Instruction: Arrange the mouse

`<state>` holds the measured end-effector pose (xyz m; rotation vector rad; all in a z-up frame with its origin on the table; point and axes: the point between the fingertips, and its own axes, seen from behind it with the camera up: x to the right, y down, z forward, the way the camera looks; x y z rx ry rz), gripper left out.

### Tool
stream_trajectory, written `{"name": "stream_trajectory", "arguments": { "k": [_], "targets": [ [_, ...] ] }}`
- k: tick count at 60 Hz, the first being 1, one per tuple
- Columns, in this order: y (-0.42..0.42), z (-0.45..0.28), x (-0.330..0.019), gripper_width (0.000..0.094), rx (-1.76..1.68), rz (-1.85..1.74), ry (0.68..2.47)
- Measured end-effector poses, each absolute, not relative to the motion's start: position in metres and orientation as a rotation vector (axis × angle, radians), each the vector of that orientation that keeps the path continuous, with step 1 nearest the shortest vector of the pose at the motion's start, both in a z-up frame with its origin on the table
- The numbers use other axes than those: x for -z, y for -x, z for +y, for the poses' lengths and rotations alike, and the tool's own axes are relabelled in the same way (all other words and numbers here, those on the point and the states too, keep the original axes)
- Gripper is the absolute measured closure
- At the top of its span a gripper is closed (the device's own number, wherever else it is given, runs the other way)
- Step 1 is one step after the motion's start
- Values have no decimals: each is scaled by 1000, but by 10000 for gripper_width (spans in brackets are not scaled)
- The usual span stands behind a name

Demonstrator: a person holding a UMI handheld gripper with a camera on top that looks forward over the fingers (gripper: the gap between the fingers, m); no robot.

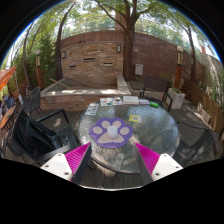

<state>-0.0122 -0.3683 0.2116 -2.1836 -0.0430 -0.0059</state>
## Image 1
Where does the thick tree trunk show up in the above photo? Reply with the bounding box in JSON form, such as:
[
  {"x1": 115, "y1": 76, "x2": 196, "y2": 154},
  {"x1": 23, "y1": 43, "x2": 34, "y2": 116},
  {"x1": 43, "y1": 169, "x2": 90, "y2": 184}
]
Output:
[{"x1": 122, "y1": 0, "x2": 137, "y2": 82}]

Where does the black armchair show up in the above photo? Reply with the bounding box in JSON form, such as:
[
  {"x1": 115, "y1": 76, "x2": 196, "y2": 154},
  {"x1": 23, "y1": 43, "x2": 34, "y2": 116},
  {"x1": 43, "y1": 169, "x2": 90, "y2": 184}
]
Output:
[
  {"x1": 173, "y1": 120, "x2": 224, "y2": 162},
  {"x1": 4, "y1": 107, "x2": 81, "y2": 164}
]

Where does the grey wall box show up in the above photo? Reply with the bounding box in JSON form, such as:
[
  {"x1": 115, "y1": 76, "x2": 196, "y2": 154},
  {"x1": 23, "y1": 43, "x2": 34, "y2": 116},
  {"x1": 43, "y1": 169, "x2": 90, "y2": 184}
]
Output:
[{"x1": 134, "y1": 63, "x2": 145, "y2": 76}]

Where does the white planter box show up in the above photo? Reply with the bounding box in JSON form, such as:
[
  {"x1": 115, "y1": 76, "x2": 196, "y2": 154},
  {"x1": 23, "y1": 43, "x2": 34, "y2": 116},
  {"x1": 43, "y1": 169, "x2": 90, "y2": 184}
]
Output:
[{"x1": 167, "y1": 87, "x2": 186, "y2": 110}]

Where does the wooden lamp post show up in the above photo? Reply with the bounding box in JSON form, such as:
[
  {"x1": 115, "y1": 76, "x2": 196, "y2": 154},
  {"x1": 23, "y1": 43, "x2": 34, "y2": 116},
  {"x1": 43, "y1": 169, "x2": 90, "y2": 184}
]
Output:
[
  {"x1": 34, "y1": 49, "x2": 44, "y2": 89},
  {"x1": 173, "y1": 45, "x2": 185, "y2": 89}
]

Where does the orange umbrella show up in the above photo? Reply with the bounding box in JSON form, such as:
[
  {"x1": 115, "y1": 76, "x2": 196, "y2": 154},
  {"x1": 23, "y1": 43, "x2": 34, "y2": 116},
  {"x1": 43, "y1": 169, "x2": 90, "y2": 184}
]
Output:
[{"x1": 0, "y1": 66, "x2": 17, "y2": 92}]

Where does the colourful printed sheet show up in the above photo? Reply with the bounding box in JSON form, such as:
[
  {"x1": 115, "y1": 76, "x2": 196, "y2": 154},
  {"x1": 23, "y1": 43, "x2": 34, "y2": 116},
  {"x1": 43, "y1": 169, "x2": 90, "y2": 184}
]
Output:
[{"x1": 99, "y1": 96, "x2": 124, "y2": 107}]

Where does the white lettered plate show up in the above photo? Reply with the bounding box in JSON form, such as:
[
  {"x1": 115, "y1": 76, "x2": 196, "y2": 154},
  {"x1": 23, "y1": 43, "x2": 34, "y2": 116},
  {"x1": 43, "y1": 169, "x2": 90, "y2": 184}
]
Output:
[{"x1": 84, "y1": 102, "x2": 100, "y2": 117}]

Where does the white and blue book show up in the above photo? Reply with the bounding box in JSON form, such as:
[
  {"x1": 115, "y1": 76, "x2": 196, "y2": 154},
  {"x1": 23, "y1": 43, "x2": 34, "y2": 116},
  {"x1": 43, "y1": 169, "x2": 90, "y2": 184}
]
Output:
[{"x1": 138, "y1": 98, "x2": 151, "y2": 106}]

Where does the purple paw-shaped mouse pad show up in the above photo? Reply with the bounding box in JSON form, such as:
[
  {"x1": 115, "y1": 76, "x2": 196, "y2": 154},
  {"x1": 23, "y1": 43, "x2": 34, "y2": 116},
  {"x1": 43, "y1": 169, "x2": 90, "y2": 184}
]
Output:
[{"x1": 88, "y1": 117, "x2": 134, "y2": 149}]

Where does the black mesh chair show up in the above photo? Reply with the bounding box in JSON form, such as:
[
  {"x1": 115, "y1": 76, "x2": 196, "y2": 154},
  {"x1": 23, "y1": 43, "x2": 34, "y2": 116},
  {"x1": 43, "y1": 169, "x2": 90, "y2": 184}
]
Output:
[{"x1": 22, "y1": 86, "x2": 43, "y2": 116}]

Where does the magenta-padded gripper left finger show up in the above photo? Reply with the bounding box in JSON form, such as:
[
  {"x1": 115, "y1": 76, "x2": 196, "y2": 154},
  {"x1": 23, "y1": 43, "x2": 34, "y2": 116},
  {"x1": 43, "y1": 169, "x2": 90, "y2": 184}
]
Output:
[{"x1": 39, "y1": 142, "x2": 93, "y2": 185}]

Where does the thin curved tree trunk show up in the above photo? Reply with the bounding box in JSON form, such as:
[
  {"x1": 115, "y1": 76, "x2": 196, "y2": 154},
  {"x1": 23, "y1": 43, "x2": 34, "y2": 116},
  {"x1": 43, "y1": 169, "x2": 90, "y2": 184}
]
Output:
[{"x1": 54, "y1": 0, "x2": 76, "y2": 81}]

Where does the yellow printed card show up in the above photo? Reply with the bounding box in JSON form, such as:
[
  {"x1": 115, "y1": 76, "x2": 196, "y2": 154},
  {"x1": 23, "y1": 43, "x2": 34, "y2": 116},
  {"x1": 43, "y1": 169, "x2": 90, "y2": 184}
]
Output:
[{"x1": 128, "y1": 114, "x2": 142, "y2": 124}]

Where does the wooden plank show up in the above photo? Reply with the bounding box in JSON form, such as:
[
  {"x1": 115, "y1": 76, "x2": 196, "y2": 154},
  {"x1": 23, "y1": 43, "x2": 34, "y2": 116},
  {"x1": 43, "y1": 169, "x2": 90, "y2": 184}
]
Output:
[{"x1": 49, "y1": 77, "x2": 73, "y2": 89}]

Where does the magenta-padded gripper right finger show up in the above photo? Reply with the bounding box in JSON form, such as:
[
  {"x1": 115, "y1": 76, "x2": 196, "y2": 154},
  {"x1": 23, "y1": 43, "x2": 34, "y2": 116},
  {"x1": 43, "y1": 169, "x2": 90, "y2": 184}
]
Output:
[{"x1": 133, "y1": 142, "x2": 184, "y2": 185}]

